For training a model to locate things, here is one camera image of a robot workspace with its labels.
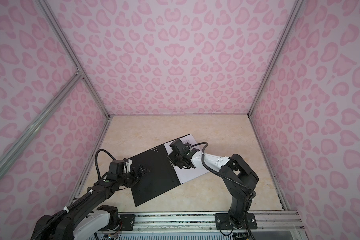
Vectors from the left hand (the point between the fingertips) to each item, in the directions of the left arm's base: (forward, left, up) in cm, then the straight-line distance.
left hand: (145, 171), depth 85 cm
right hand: (+7, -13, +3) cm, 15 cm away
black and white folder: (-1, -9, -6) cm, 11 cm away
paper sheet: (-1, -23, -4) cm, 23 cm away
